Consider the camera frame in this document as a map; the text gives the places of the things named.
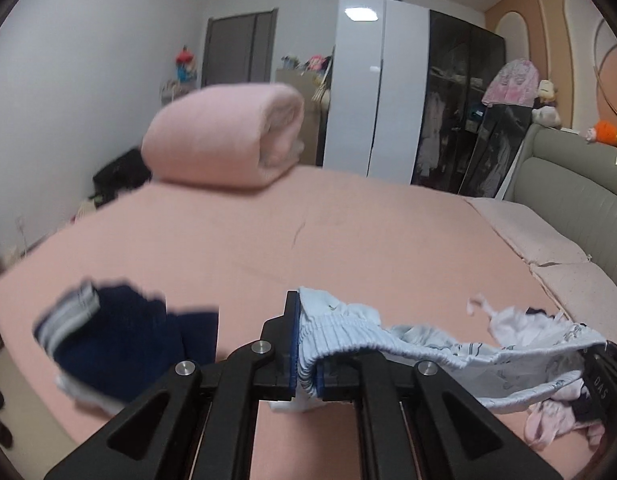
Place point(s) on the small blue figurines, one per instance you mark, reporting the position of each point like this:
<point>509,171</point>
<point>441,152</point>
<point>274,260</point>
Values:
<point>290,62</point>

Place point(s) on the white glossy wardrobe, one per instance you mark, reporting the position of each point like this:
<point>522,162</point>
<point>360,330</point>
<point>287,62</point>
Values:
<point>373,90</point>

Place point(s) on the folded white garment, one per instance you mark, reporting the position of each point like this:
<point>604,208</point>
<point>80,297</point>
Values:
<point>88,395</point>

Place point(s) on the pink printed garment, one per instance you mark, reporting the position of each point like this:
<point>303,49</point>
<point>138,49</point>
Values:
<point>548,422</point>

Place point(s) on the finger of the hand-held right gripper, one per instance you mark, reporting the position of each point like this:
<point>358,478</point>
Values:
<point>613,350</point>

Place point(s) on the folded navy striped garment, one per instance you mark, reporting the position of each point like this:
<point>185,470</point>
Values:
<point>128,340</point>

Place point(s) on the orange plush toy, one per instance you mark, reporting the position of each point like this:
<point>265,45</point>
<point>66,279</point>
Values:
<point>605,132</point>

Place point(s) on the black bag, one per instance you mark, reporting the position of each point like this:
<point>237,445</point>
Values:
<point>121,175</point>

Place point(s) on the red and blue plush toy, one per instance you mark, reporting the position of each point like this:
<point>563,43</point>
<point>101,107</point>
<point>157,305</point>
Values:
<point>184,62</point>

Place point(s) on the pale dotted pillow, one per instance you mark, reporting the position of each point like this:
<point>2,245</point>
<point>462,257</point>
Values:
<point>588,290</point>
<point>518,230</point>

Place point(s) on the pink haired doll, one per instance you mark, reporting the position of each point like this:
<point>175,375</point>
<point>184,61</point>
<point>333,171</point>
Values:
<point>316,62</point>

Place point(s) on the grey padded headboard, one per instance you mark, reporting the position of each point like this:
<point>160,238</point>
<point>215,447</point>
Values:
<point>578,195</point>

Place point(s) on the grey white plush toy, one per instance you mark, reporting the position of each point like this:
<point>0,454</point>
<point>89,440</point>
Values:
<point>547,115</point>

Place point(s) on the light blue printed pajama pants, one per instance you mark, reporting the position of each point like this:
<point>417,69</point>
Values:
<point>338,330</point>

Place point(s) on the dark glass wardrobe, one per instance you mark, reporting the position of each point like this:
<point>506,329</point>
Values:
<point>463,110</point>

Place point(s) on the small white plush toy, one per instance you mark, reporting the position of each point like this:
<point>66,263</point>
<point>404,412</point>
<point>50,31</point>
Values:
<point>589,134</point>

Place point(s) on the dark navy garment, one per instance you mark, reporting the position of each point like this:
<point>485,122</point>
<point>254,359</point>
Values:
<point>585,407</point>

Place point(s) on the beige cabinet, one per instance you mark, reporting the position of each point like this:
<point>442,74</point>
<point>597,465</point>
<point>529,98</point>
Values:
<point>288,77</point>

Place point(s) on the rolled pink quilt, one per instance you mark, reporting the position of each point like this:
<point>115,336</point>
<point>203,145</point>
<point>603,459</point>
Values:
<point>213,135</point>

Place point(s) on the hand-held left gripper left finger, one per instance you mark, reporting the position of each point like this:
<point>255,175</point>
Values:
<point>293,350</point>

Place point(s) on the small white shelf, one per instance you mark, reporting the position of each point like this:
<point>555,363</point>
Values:
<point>173,91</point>

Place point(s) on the grey door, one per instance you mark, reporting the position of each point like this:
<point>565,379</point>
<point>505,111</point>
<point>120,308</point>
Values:
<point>238,47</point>

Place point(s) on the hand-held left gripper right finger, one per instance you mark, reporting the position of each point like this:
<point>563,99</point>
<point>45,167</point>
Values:
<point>338,380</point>

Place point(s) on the cream faced plush toy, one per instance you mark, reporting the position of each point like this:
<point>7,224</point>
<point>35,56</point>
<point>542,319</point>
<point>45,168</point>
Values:
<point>547,91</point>

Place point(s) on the hanging beige bag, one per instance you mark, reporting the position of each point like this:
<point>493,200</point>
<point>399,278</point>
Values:
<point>322,92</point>

